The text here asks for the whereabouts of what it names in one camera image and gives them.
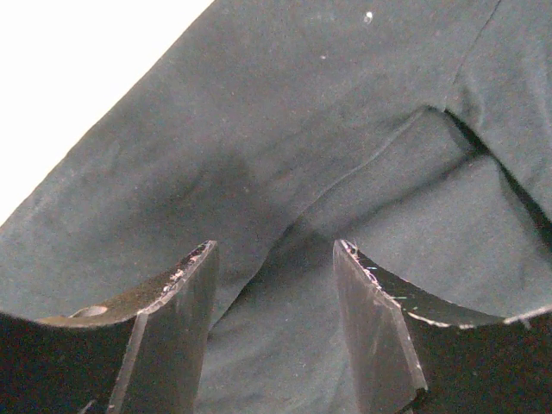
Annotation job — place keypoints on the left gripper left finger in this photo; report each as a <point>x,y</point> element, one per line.
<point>139,352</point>

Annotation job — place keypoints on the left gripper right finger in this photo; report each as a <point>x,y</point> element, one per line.
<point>413,352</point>

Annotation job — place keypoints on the black t-shirt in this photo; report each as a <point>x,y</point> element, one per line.
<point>420,131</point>

